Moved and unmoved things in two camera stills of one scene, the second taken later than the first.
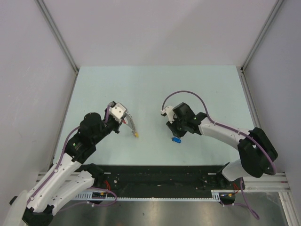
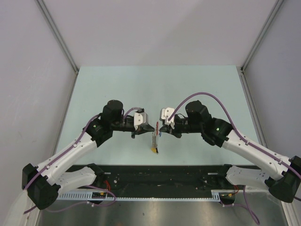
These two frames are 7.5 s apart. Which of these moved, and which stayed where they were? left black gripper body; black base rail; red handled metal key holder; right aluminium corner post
Moved: red handled metal key holder; left black gripper body
Stayed: black base rail; right aluminium corner post
